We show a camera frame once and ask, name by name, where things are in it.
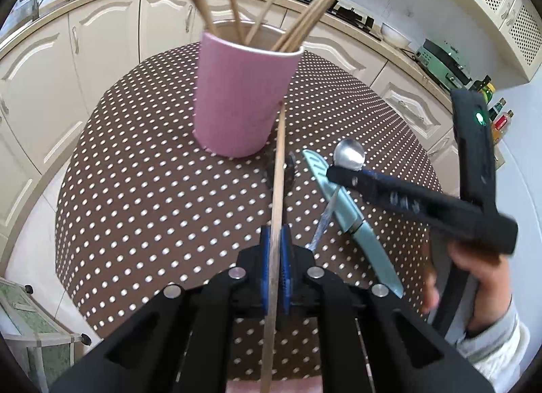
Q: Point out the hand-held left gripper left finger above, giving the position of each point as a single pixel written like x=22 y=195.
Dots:
x=265 y=274

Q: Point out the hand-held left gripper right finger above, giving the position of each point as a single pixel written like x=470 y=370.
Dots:
x=286 y=274

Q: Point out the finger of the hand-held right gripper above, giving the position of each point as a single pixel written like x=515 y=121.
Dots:
x=372 y=179
x=389 y=200

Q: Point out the metal spoon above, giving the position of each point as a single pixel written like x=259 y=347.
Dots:
x=349 y=152

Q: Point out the teal knife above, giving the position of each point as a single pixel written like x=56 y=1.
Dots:
x=377 y=255

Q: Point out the dark fork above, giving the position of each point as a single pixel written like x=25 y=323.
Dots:
x=290 y=173

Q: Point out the wooden chopstick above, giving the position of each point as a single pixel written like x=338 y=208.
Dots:
x=277 y=190

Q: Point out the pink cup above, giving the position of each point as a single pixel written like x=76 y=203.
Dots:
x=241 y=101

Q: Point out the bunch of wooden chopsticks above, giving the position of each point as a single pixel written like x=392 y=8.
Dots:
x=324 y=1

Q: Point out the person's right forearm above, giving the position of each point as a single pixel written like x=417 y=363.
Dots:
x=499 y=346

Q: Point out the person's right hand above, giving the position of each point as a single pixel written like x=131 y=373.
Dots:
x=491 y=283

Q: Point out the red label bottle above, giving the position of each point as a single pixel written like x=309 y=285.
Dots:
x=501 y=126

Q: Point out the dark glass bottle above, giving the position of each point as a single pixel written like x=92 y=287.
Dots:
x=497 y=110

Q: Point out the green electric cooker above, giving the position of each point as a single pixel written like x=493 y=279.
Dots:
x=440 y=61

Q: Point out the white bowl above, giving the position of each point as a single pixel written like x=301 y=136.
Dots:
x=396 y=35

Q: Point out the brown polka-dot tablecloth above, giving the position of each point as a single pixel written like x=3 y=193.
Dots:
x=148 y=185

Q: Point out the black gas stove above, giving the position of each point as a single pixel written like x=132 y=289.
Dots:
x=351 y=14

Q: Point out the green glass-top stand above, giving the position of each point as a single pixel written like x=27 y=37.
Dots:
x=38 y=333

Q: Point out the beige kitchen countertop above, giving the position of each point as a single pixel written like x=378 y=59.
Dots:
x=63 y=1

